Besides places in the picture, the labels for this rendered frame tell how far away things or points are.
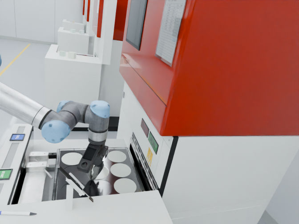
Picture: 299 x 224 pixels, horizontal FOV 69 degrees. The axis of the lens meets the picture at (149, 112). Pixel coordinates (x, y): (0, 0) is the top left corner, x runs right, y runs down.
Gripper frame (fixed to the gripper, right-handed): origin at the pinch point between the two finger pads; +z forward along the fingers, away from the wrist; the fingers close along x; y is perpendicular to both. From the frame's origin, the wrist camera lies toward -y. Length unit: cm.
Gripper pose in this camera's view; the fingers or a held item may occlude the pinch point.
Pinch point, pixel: (91, 178)
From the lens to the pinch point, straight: 102.1
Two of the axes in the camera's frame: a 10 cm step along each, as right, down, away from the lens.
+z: -1.8, 9.0, 4.0
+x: -9.6, -2.5, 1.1
